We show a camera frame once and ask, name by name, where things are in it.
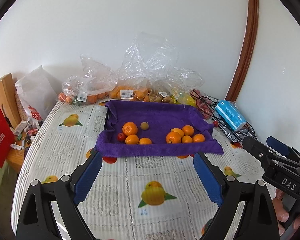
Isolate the patterned grey pouch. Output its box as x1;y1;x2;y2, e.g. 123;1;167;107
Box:
218;121;256;143

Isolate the person's right hand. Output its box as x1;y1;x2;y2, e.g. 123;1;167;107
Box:
272;189;300;236

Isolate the small yellowish fruit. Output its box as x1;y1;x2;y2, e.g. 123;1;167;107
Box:
140;122;149;131

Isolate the blue tissue pack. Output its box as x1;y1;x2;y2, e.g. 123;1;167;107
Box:
215;100;247;131

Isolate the wooden chair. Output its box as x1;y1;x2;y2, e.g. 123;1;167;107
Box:
0;73;21;128

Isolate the yellow fruit package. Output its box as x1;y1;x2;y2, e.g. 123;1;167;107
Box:
171;89;196;107

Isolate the bag of red tomatoes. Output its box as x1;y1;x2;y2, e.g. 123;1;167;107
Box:
191;89;219;121

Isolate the clear bag of oranges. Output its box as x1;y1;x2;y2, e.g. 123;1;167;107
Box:
58;55;117;106

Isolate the small red fruit on towel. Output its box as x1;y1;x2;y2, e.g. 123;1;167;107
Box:
117;133;127;142

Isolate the brown wooden door frame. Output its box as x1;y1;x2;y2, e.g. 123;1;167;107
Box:
225;0;259;101

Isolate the orange on towel front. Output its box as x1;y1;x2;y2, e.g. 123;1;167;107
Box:
125;134;139;145

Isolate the large clear plastic bag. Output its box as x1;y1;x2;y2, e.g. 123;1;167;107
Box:
109;32;204;103

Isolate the black cable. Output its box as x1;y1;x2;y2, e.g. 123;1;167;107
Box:
189;89;257;140

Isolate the small orange on towel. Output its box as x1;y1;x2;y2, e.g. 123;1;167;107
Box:
139;138;152;145

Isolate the large orange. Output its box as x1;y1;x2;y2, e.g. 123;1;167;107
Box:
166;132;182;144

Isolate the orange with stem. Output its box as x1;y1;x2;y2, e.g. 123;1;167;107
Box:
192;133;205;143

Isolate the orange on towel back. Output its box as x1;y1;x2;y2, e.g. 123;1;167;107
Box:
122;122;138;136

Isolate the purple towel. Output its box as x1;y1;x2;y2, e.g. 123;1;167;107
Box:
95;100;223;158

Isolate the white plastic bag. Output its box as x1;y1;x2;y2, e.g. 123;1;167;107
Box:
15;66;61;121

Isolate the small orange mandarin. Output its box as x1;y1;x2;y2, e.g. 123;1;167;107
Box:
171;128;185;138

